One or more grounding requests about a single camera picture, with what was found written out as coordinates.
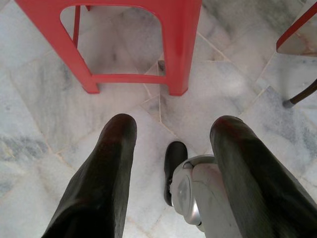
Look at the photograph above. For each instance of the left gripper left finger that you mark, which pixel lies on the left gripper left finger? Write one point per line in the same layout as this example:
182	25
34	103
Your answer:
99	188

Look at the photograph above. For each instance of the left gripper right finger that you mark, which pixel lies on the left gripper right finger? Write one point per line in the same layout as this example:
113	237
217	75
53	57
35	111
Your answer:
260	193

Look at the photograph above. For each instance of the black robot foot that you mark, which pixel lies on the black robot foot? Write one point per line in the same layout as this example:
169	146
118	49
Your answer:
174	158

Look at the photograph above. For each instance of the dark wooden table leg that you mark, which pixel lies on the dark wooden table leg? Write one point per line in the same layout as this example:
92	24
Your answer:
302	95

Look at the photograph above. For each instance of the red-edged table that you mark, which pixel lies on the red-edged table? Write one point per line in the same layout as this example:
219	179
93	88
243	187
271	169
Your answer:
299	42

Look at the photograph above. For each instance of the red plastic stool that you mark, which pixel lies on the red plastic stool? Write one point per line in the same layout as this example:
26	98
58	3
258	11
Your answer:
180	37

